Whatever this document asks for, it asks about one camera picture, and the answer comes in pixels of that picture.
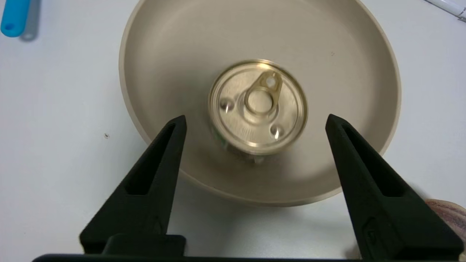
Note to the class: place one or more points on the beige round plate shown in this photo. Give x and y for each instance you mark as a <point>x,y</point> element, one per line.
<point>225,32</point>

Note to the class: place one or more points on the white pen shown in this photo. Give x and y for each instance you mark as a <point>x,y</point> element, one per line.
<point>449,6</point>

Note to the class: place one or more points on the small gold-lid tin can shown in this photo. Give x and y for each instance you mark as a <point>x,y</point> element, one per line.
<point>258,109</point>

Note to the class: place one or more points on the long twisted striped bread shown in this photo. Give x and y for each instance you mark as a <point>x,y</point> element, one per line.
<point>451,214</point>

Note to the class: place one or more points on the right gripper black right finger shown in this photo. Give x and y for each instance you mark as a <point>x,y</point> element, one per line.
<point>393,225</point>

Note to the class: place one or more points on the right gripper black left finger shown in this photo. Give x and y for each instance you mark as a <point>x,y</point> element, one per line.
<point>145,218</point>

